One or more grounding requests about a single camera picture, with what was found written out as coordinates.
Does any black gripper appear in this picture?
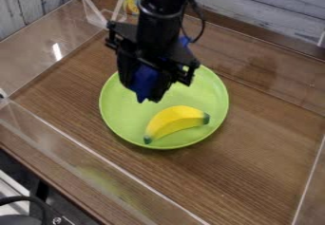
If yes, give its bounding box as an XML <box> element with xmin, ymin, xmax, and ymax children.
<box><xmin>105</xmin><ymin>21</ymin><xmax>200</xmax><ymax>103</ymax></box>

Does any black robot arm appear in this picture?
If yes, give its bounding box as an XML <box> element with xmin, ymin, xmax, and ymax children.
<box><xmin>105</xmin><ymin>0</ymin><xmax>200</xmax><ymax>103</ymax></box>

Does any green round plate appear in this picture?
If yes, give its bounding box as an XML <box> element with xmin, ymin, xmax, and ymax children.
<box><xmin>99</xmin><ymin>66</ymin><xmax>230</xmax><ymax>150</ymax></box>

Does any yellow toy banana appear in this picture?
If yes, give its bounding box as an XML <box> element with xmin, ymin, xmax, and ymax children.
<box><xmin>143</xmin><ymin>105</ymin><xmax>211</xmax><ymax>144</ymax></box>

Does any black cable loop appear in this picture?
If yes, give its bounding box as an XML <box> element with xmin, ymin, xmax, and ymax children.
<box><xmin>179</xmin><ymin>0</ymin><xmax>207</xmax><ymax>45</ymax></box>

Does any clear acrylic corner bracket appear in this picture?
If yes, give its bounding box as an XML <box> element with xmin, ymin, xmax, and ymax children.
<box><xmin>81</xmin><ymin>0</ymin><xmax>127</xmax><ymax>28</ymax></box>

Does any clear acrylic front wall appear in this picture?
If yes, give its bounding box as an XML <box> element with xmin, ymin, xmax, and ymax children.
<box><xmin>0</xmin><ymin>99</ymin><xmax>208</xmax><ymax>225</ymax></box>

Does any black curved cable bottom-left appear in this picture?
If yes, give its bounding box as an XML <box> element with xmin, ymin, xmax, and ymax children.
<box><xmin>0</xmin><ymin>196</ymin><xmax>55</xmax><ymax>225</ymax></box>

